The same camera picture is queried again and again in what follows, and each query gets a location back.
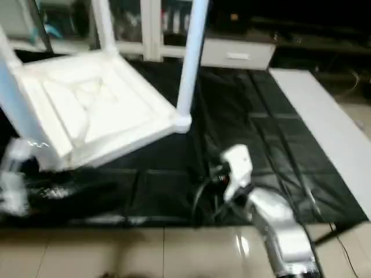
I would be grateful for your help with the white plastic table top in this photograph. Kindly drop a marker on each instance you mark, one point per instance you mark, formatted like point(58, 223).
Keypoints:
point(98, 104)

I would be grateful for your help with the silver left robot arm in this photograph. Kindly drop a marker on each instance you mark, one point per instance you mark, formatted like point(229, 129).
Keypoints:
point(14, 179)

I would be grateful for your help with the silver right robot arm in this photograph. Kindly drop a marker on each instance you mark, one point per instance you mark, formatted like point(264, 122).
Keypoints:
point(278, 231)

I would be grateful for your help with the black plastic mat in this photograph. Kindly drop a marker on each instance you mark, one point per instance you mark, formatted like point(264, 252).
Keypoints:
point(243, 127)

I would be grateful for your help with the white drawer unit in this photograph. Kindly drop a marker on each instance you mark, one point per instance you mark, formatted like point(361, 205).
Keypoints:
point(237, 55)

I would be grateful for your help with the white glass door cabinet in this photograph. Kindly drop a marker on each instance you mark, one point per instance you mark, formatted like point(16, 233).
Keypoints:
point(151, 29)

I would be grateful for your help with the teal floor stand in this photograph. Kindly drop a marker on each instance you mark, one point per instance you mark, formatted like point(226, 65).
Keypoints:
point(52, 29)

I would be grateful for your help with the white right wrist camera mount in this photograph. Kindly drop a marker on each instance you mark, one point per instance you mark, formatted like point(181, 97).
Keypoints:
point(236, 168)

